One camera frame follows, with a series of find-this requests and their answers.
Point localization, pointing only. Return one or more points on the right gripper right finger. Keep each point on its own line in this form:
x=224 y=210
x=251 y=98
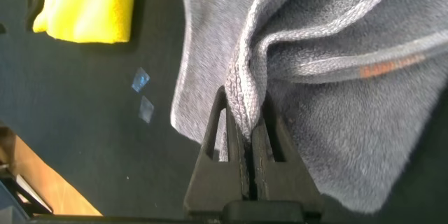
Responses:
x=283 y=182

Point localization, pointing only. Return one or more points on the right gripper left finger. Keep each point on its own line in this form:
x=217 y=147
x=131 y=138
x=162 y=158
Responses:
x=217 y=178

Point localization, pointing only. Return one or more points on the yellow microfibre towel black edge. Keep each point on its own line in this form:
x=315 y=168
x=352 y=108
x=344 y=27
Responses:
x=91 y=7

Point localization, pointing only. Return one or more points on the black metal robot base frame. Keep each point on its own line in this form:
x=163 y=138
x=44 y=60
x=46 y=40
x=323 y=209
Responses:
x=21 y=196

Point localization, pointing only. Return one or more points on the grey towel with orange marks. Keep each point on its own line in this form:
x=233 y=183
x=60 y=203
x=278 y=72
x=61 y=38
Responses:
x=350 y=112

